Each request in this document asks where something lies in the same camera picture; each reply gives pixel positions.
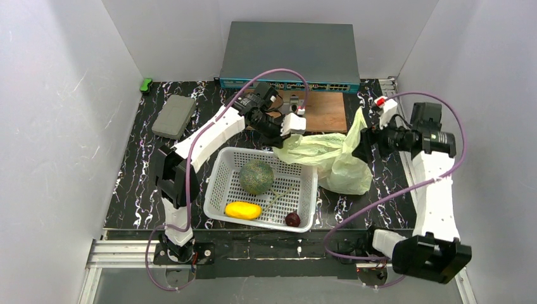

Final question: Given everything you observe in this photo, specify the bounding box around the light green plastic bag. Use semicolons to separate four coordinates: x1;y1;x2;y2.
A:
273;107;372;195

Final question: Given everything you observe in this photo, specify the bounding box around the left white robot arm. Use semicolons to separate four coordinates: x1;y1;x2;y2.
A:
153;83;285;264

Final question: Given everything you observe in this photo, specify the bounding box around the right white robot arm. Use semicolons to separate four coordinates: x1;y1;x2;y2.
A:
352;98;472;284

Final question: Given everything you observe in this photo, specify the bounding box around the green fake melon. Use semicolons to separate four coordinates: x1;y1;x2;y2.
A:
239;160;274;195

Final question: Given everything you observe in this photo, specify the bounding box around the yellow fake mango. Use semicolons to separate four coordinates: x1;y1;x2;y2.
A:
224;201;262;220

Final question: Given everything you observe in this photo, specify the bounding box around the dark red fake fruit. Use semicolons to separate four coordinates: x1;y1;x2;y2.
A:
284;212;301;227

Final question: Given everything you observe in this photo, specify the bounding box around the brown wooden board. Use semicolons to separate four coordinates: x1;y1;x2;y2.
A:
272;90;348;134

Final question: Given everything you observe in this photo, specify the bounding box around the white plastic basket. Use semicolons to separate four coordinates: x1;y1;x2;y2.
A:
203;147;318;233

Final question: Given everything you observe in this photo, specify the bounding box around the grey rectangular case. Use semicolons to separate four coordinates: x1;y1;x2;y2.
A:
151;95;196;140

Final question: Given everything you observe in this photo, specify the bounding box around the green black small tool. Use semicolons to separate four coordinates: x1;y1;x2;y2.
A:
139;78;153;94

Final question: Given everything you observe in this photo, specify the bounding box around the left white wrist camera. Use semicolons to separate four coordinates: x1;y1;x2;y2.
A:
281;106;306;137

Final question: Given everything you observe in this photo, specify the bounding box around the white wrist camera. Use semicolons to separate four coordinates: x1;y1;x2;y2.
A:
373;96;398;129
281;106;306;137

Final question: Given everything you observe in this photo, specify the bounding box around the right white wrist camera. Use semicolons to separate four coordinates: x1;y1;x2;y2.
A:
373;96;398;129

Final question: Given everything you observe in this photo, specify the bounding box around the small metal bracket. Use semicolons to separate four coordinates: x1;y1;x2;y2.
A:
280;94;305;117

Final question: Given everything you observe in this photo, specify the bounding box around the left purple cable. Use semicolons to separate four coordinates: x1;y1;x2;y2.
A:
144;68;310;292

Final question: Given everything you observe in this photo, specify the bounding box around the purple cable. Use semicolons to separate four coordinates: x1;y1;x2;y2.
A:
144;68;310;292
323;92;467;289

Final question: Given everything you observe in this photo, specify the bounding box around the grey network switch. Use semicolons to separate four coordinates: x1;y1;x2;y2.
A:
219;22;360;93

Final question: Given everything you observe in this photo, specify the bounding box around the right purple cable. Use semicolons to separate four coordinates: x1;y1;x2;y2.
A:
323;92;467;289

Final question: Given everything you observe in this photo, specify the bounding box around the black base frame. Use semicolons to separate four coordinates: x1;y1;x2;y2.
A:
149;229;359;279

